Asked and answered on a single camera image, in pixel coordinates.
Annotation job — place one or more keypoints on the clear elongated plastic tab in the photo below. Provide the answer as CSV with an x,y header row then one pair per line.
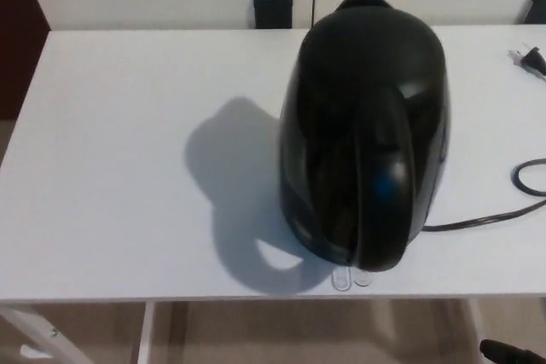
x,y
341,281

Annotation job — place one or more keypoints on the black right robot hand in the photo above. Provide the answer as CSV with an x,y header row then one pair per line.
x,y
507,354

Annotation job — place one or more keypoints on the black electric kettle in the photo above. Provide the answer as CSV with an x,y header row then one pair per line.
x,y
362,125

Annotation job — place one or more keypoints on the dark maroon panel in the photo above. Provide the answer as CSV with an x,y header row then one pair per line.
x,y
19,40

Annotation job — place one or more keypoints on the clear round plastic tab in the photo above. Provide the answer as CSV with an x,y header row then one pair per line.
x,y
363,279

